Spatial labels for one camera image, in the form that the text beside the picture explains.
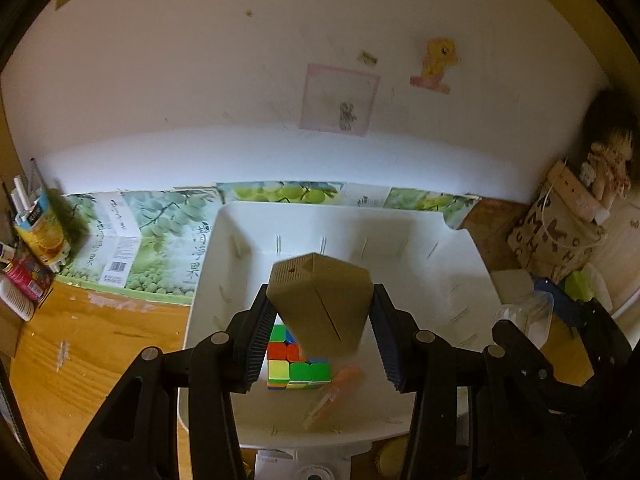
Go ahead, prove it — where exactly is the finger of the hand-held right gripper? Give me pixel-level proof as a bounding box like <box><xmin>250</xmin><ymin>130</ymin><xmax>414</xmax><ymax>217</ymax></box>
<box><xmin>491</xmin><ymin>319</ymin><xmax>553</xmax><ymax>378</ymax></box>
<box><xmin>534</xmin><ymin>278</ymin><xmax>635</xmax><ymax>396</ymax></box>

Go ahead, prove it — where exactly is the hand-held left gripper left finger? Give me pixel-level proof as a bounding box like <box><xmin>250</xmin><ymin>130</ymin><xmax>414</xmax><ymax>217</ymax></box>
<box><xmin>60</xmin><ymin>284</ymin><xmax>277</xmax><ymax>480</ymax></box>

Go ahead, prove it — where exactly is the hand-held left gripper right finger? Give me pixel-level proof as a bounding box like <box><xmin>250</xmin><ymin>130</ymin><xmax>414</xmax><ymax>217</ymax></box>
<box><xmin>369</xmin><ymin>283</ymin><xmax>586</xmax><ymax>480</ymax></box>

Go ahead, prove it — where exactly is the clear plastic container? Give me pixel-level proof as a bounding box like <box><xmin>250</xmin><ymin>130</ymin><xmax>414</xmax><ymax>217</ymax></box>
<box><xmin>495</xmin><ymin>292</ymin><xmax>556</xmax><ymax>348</ymax></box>

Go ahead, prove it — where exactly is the beige angular plastic block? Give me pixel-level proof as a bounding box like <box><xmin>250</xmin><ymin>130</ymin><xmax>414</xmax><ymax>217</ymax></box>
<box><xmin>265</xmin><ymin>252</ymin><xmax>375</xmax><ymax>352</ymax></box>

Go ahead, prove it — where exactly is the white plastic bin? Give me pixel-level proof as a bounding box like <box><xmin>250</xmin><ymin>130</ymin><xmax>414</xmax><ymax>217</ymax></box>
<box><xmin>177</xmin><ymin>201</ymin><xmax>503</xmax><ymax>451</ymax></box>

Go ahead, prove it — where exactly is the white toy camera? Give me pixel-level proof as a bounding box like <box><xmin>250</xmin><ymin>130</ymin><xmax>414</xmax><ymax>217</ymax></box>
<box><xmin>255</xmin><ymin>447</ymin><xmax>353</xmax><ymax>480</ymax></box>

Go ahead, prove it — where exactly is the orange pen with clear cap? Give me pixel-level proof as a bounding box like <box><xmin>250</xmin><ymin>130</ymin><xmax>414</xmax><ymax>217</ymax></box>
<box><xmin>302</xmin><ymin>365</ymin><xmax>365</xmax><ymax>431</ymax></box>

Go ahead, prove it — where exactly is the multicoloured puzzle cube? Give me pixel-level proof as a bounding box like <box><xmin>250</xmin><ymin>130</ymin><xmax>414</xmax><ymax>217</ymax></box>
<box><xmin>266</xmin><ymin>324</ymin><xmax>333</xmax><ymax>391</ymax></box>

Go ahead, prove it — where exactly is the green plastic item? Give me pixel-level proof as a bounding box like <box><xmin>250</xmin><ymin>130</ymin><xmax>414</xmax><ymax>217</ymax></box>
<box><xmin>565</xmin><ymin>270</ymin><xmax>598</xmax><ymax>301</ymax></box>

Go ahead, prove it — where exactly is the yellow round object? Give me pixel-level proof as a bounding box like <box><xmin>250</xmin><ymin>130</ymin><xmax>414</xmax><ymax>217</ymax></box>
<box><xmin>375</xmin><ymin>442</ymin><xmax>408</xmax><ymax>478</ymax></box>

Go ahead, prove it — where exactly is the brown lettered paper bag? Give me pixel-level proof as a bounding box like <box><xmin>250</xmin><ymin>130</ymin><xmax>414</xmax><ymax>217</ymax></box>
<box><xmin>507</xmin><ymin>160</ymin><xmax>608</xmax><ymax>283</ymax></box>

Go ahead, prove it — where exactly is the grape print cardboard box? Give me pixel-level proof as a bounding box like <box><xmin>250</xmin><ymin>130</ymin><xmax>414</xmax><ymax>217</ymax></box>
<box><xmin>50</xmin><ymin>187</ymin><xmax>221</xmax><ymax>306</ymax></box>

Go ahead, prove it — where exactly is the grape print cardboard strip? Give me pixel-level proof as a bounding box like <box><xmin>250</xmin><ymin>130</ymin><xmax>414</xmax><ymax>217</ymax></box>
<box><xmin>215</xmin><ymin>180</ymin><xmax>483</xmax><ymax>228</ymax></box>

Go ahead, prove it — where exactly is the brown haired doll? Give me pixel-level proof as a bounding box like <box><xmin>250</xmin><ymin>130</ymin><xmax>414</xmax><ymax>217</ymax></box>
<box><xmin>580</xmin><ymin>87</ymin><xmax>640</xmax><ymax>211</ymax></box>

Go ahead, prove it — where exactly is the orange print juice carton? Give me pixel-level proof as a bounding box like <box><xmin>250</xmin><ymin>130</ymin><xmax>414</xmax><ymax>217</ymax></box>
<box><xmin>15</xmin><ymin>192</ymin><xmax>71</xmax><ymax>266</ymax></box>

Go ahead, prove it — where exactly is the pink box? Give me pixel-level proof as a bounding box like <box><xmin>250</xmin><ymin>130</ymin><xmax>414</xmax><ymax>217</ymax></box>
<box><xmin>4</xmin><ymin>255</ymin><xmax>53</xmax><ymax>303</ymax></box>

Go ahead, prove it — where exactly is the white plastic bottle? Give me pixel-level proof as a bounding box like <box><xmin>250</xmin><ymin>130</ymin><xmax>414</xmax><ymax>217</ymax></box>
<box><xmin>0</xmin><ymin>277</ymin><xmax>36</xmax><ymax>322</ymax></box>

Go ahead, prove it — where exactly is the pink framed wall sticker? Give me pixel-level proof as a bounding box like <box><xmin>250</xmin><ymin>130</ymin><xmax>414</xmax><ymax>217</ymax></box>
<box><xmin>299</xmin><ymin>63</ymin><xmax>382</xmax><ymax>137</ymax></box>

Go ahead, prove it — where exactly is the yellow pony wall sticker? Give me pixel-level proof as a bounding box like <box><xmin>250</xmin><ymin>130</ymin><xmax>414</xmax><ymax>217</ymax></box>
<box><xmin>410</xmin><ymin>37</ymin><xmax>461</xmax><ymax>95</ymax></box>

